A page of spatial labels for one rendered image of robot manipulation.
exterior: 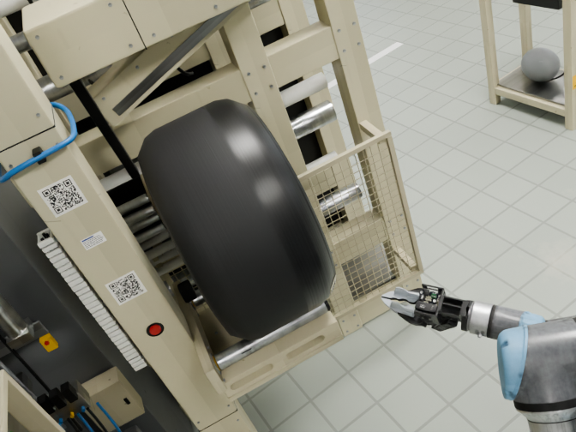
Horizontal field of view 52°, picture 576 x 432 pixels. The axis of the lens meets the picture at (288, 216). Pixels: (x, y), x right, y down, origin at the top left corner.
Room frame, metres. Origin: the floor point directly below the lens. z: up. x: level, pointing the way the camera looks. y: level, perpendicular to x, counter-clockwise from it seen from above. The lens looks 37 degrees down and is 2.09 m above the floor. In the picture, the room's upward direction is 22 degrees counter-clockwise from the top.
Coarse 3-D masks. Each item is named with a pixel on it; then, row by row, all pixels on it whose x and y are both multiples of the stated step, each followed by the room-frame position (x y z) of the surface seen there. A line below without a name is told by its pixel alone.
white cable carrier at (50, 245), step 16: (48, 240) 1.13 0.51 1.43; (48, 256) 1.13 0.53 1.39; (64, 256) 1.13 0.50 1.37; (64, 272) 1.13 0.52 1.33; (80, 272) 1.16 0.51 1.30; (80, 288) 1.13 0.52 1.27; (96, 304) 1.13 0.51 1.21; (96, 320) 1.13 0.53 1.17; (112, 320) 1.14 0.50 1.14; (112, 336) 1.13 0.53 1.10; (128, 336) 1.15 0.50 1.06; (128, 352) 1.13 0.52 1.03
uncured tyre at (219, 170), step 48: (144, 144) 1.30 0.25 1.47; (192, 144) 1.19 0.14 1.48; (240, 144) 1.15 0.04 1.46; (192, 192) 1.08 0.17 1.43; (240, 192) 1.06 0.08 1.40; (288, 192) 1.05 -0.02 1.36; (192, 240) 1.02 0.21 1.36; (240, 240) 1.00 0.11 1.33; (288, 240) 1.00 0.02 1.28; (240, 288) 0.96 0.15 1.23; (288, 288) 0.98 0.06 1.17; (240, 336) 1.02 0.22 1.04
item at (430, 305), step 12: (432, 288) 0.93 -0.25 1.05; (420, 300) 0.91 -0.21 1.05; (432, 300) 0.90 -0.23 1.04; (444, 300) 0.89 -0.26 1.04; (456, 300) 0.87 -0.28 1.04; (468, 300) 0.87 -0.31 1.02; (420, 312) 0.88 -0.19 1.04; (432, 312) 0.87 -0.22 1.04; (444, 312) 0.86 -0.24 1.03; (456, 312) 0.86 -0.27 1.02; (432, 324) 0.89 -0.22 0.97
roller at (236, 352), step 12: (312, 312) 1.12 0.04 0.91; (324, 312) 1.12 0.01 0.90; (288, 324) 1.11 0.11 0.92; (300, 324) 1.11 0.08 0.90; (264, 336) 1.10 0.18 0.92; (276, 336) 1.10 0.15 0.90; (228, 348) 1.11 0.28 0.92; (240, 348) 1.10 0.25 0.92; (252, 348) 1.09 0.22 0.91; (216, 360) 1.09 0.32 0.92; (228, 360) 1.08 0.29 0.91
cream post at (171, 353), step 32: (0, 32) 1.21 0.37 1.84; (0, 64) 1.14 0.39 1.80; (0, 96) 1.14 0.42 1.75; (32, 96) 1.14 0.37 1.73; (0, 128) 1.13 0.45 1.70; (32, 128) 1.14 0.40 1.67; (64, 128) 1.25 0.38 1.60; (0, 160) 1.13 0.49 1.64; (64, 160) 1.14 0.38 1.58; (32, 192) 1.13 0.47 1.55; (96, 192) 1.15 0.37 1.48; (64, 224) 1.13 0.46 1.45; (96, 224) 1.14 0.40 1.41; (96, 256) 1.13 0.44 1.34; (128, 256) 1.14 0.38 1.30; (96, 288) 1.13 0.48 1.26; (160, 288) 1.16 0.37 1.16; (128, 320) 1.13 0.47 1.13; (160, 320) 1.14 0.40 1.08; (160, 352) 1.13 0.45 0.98; (192, 352) 1.14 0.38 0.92; (192, 384) 1.13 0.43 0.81; (192, 416) 1.13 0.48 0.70; (224, 416) 1.14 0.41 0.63
